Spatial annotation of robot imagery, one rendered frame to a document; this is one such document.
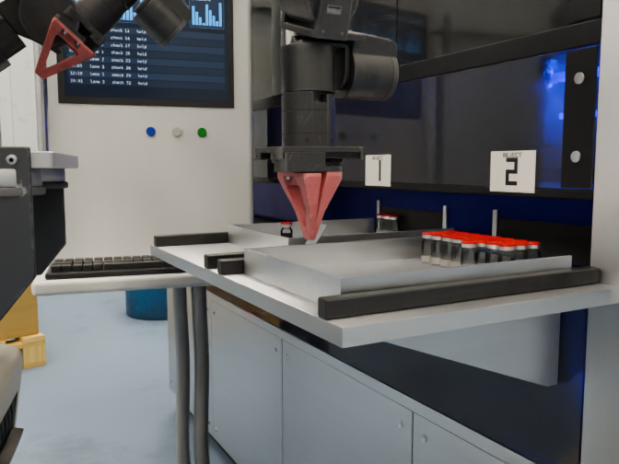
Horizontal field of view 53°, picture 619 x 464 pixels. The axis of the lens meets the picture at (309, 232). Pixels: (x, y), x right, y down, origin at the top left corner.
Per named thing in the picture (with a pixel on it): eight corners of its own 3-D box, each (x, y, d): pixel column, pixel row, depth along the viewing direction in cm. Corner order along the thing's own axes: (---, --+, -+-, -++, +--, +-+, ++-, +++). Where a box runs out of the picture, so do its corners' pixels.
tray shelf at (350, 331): (360, 240, 141) (360, 231, 141) (659, 296, 80) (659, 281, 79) (150, 254, 118) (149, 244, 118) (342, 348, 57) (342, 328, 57)
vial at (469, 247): (469, 272, 84) (470, 239, 84) (480, 275, 83) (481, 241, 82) (456, 274, 83) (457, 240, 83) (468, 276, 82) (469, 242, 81)
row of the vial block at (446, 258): (429, 261, 95) (430, 231, 95) (518, 279, 80) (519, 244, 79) (418, 261, 94) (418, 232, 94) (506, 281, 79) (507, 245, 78)
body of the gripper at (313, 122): (365, 164, 66) (365, 93, 65) (278, 165, 61) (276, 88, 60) (334, 164, 71) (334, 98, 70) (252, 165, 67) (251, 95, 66)
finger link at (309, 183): (363, 239, 66) (364, 152, 65) (304, 245, 63) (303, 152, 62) (332, 233, 72) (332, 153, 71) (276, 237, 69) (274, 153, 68)
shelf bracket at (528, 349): (540, 377, 87) (543, 287, 86) (557, 384, 85) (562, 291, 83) (333, 425, 71) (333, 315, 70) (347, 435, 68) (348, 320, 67)
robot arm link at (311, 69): (271, 40, 66) (296, 29, 61) (327, 44, 69) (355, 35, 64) (272, 105, 66) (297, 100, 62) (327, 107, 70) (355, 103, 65)
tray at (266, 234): (373, 233, 136) (373, 217, 136) (453, 247, 114) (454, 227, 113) (228, 242, 120) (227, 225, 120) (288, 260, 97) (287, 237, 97)
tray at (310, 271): (437, 256, 101) (437, 235, 101) (570, 283, 78) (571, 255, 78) (244, 272, 85) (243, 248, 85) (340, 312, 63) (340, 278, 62)
